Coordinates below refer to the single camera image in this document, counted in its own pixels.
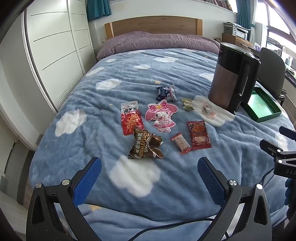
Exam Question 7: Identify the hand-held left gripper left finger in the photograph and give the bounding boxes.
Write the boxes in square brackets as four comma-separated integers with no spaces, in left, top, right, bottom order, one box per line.
[26,157,102,241]

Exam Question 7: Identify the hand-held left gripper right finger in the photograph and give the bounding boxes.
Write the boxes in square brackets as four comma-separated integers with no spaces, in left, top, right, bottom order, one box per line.
[197,157,272,241]

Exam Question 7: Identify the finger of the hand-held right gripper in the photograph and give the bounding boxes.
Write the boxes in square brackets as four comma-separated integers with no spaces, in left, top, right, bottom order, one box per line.
[279,126,296,141]
[259,138,296,163]

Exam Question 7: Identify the green tray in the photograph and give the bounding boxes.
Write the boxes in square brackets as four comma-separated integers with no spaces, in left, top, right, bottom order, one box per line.
[240,87,282,123]

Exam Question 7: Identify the dark red snack packet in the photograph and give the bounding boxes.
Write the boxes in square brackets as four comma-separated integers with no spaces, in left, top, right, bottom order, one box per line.
[187,120,212,150]

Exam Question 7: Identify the small red wafer packet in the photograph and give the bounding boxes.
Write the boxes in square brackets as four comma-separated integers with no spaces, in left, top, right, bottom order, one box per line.
[170,132,192,155]

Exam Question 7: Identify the brown crinkled snack packet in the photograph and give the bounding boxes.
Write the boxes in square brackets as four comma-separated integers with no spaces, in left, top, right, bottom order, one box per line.
[128,126,165,160]

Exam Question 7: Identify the clear candy packet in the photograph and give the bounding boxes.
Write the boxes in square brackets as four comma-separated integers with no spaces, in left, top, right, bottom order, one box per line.
[201,101,219,119]

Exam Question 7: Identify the red konjac snack packet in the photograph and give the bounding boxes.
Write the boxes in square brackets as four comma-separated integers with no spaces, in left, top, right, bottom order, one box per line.
[120,100,144,136]

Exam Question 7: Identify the small gold candy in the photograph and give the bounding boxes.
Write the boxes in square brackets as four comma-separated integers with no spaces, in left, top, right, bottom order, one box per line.
[181,98,194,112]

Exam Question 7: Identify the pink cartoon character packet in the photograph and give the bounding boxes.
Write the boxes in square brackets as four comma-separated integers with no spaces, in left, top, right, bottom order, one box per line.
[145,99,179,133]

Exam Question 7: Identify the dark blue snack packet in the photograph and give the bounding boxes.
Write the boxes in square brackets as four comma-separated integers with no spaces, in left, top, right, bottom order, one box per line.
[155,83,179,102]

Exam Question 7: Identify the person's right hand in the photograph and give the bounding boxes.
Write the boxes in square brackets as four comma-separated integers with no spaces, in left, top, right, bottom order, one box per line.
[285,178,296,207]

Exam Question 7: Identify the grey chair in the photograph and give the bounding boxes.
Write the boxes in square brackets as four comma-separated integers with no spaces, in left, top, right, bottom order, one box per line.
[255,47,287,105]

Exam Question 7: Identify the brown and black electric kettle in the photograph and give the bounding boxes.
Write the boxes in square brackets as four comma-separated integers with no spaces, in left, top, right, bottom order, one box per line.
[208,42,261,115]

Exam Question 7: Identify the blue cloud print blanket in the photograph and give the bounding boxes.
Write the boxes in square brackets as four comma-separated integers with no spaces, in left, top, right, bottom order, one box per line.
[29,47,289,241]

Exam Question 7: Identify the window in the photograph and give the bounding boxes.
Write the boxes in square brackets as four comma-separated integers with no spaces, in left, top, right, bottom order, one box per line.
[266,5,296,47]

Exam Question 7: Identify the white printer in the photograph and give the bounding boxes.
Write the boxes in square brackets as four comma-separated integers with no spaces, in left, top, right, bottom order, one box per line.
[223,22,251,39]

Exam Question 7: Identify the teal curtain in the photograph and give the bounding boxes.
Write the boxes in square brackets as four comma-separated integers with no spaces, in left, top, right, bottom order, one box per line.
[86,0,112,21]
[236,0,256,30]

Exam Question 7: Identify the white wardrobe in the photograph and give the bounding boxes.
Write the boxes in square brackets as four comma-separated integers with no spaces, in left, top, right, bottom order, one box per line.
[22,0,96,114]

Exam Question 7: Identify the row of books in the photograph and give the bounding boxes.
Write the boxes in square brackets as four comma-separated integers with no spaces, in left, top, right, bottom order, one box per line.
[203,0,233,11]

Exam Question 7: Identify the purple pillow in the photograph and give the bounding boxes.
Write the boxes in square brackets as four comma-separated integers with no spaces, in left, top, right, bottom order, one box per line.
[96,32,220,61]

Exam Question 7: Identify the wooden headboard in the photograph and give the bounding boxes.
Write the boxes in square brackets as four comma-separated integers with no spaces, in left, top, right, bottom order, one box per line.
[105,16,203,39]

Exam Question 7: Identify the black cable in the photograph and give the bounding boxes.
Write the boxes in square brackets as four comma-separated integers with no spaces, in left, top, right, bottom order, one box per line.
[136,217,232,241]

